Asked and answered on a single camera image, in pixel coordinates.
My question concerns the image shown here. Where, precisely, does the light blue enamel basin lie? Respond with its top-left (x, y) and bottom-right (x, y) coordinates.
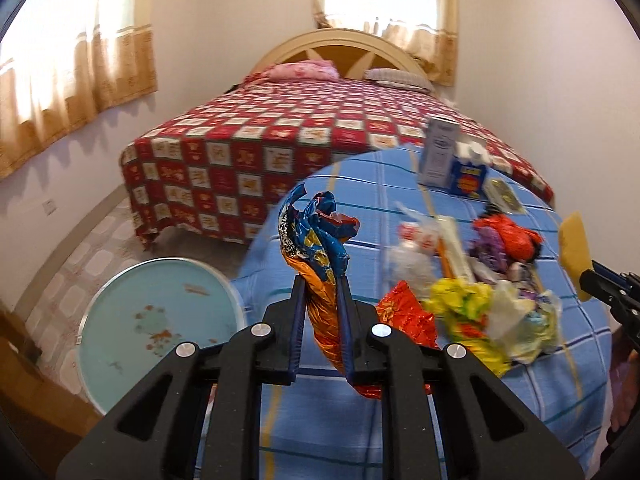
top-left (77, 257), bottom-right (248, 415)

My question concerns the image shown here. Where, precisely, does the striped pillow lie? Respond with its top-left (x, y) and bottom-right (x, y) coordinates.
top-left (364, 67), bottom-right (433, 92)

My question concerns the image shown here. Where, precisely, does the white red-printed plastic bag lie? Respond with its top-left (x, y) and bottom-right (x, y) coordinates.
top-left (390, 202), bottom-right (447, 287)

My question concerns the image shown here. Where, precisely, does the red snack wrapper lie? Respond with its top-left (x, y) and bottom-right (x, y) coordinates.
top-left (375, 280), bottom-right (441, 352)

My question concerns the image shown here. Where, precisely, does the bed with red quilt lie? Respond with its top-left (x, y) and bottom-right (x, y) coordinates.
top-left (119, 77), bottom-right (556, 252)

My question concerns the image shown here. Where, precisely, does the white blue milk carton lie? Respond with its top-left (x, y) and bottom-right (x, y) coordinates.
top-left (417, 115), bottom-right (461, 189)

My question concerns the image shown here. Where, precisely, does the yellow sponge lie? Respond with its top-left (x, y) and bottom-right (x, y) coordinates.
top-left (558, 212), bottom-right (594, 304)

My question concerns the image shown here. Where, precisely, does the person's right forearm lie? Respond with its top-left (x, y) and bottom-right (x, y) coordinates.
top-left (609, 327), bottom-right (640, 433)

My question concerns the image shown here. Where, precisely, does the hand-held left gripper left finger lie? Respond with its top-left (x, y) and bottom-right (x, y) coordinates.
top-left (56, 274), bottom-right (306, 480)

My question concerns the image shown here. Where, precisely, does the dark flat packet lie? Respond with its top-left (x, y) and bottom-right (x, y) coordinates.
top-left (482, 178), bottom-right (526, 215)

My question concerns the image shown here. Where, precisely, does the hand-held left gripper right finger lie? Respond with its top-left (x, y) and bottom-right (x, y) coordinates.
top-left (336, 276), bottom-right (586, 480)

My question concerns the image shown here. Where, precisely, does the purple wrapper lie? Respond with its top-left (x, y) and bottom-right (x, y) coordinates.
top-left (470, 240), bottom-right (507, 272)

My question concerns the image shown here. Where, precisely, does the red plastic bag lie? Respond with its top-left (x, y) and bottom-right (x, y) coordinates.
top-left (472, 214), bottom-right (544, 264)

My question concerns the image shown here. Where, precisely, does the clear plastic bag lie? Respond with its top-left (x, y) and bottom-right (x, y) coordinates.
top-left (487, 280), bottom-right (564, 366)

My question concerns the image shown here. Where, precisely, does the wooden cabinet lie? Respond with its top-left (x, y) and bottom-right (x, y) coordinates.
top-left (0, 300), bottom-right (104, 461)

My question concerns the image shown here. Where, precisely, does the cream wooden headboard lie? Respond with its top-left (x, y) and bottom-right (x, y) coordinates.
top-left (247, 28), bottom-right (431, 81)

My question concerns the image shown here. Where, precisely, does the wide beige patterned curtain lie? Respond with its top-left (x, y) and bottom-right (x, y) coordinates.
top-left (0, 0), bottom-right (159, 179)

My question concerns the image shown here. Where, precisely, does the yellow snack wrapper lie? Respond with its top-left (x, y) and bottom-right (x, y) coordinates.
top-left (422, 277), bottom-right (514, 379)

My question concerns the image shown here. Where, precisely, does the small blue carton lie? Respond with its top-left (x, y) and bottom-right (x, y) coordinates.
top-left (449, 141), bottom-right (490, 197)

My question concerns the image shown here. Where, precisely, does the pink pillow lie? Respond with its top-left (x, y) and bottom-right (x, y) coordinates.
top-left (270, 60), bottom-right (341, 81)

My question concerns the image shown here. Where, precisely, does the blue orange snack wrapper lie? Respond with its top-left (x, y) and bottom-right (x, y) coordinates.
top-left (277, 182), bottom-right (386, 401)

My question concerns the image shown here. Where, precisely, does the narrow beige patterned curtain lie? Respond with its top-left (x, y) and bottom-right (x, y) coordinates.
top-left (308, 0), bottom-right (460, 87)

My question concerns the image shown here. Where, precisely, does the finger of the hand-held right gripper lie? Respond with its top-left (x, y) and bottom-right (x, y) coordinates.
top-left (580, 271), bottom-right (640, 322)
top-left (592, 260), bottom-right (640, 292)

